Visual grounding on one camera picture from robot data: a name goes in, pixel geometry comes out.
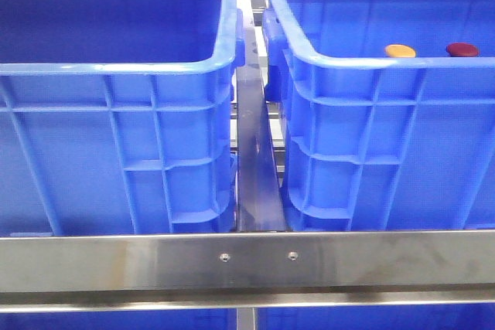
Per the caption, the yellow push button raised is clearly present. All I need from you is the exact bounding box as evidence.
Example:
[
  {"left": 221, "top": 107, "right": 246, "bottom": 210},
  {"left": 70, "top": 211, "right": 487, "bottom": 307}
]
[{"left": 384, "top": 44, "right": 417, "bottom": 58}]

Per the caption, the red push button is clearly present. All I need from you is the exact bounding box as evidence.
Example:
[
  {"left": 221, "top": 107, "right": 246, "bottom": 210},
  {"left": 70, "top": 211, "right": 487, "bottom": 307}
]
[{"left": 445, "top": 42, "right": 480, "bottom": 58}]

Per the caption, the blue source bin with buttons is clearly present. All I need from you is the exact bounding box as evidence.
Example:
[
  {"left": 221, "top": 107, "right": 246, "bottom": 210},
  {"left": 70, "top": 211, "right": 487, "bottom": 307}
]
[{"left": 1, "top": 0, "right": 244, "bottom": 237}]

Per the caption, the steel centre divider bar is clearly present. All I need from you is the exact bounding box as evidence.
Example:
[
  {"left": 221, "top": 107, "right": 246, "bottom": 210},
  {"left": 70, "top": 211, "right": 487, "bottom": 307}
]
[{"left": 236, "top": 0, "right": 286, "bottom": 232}]

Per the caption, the blue destination bin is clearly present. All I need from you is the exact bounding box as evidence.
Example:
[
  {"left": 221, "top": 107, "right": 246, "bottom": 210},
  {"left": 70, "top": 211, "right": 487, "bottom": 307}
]
[{"left": 264, "top": 0, "right": 494, "bottom": 231}]

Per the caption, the lower blue bin left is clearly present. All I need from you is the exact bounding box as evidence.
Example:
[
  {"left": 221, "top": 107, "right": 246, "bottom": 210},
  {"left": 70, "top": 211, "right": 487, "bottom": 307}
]
[{"left": 1, "top": 309, "right": 236, "bottom": 329}]

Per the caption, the lower blue bin right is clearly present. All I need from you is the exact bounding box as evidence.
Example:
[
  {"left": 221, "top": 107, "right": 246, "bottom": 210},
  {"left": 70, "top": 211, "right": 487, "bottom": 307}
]
[{"left": 258, "top": 304, "right": 494, "bottom": 329}]

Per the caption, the steel front rail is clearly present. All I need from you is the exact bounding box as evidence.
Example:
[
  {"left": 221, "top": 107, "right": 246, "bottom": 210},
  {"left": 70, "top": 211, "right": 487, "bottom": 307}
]
[{"left": 1, "top": 230, "right": 494, "bottom": 312}]

